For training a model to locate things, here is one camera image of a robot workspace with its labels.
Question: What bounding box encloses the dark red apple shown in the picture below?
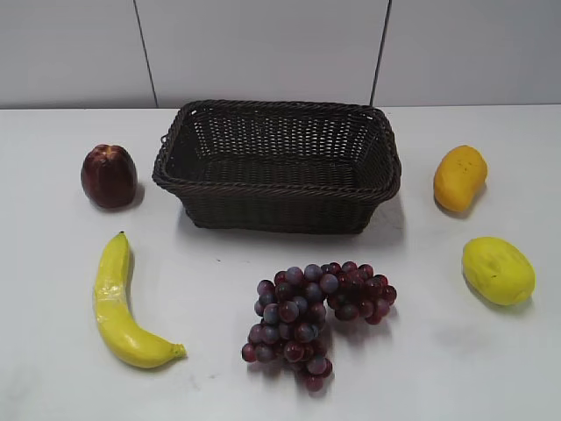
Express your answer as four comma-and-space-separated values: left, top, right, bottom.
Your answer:
81, 144, 138, 209

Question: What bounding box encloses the dark woven wicker basket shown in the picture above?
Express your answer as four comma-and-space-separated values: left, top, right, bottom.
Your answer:
153, 100, 401, 234

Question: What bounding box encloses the orange yellow mango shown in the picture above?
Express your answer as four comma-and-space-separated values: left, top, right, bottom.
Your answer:
433, 145, 487, 213

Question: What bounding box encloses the yellow lemon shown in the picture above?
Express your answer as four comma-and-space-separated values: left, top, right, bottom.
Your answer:
461, 237, 536, 306

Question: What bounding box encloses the purple grape bunch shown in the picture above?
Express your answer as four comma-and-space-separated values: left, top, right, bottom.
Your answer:
240, 260, 397, 393

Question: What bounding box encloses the yellow banana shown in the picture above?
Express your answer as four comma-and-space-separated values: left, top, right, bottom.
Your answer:
93, 232, 187, 369

